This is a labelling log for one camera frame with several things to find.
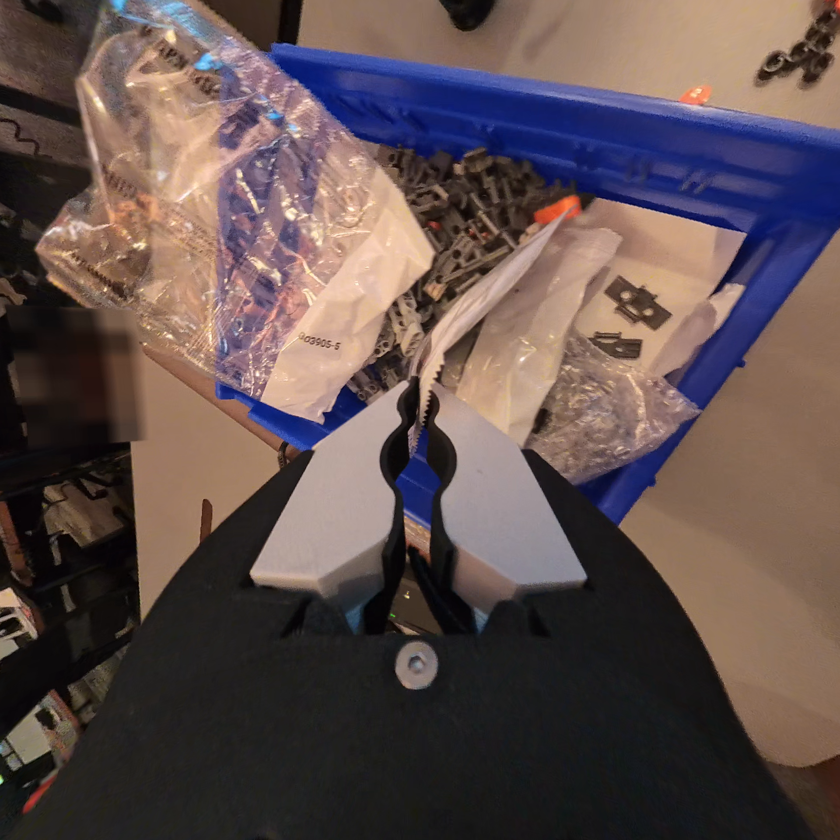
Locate blue plastic bin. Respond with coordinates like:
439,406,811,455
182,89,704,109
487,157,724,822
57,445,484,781
215,42,840,526

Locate pile of small building pieces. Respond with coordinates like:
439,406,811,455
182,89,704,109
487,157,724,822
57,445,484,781
755,0,840,86

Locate clear bag of small bits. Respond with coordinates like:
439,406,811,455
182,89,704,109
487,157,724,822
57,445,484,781
525,335,702,487

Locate white plastic bag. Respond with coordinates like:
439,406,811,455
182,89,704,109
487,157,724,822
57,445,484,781
456,226,624,447

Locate pile of dark grey pieces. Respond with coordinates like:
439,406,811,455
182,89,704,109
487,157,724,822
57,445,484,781
348,147,595,401

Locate clear plastic bag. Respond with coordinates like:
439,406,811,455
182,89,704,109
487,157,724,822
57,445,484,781
36,13,437,421

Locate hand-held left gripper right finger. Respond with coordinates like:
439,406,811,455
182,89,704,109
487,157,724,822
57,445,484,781
420,381,588,634

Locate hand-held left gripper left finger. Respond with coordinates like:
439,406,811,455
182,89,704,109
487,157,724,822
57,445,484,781
251,379,419,634

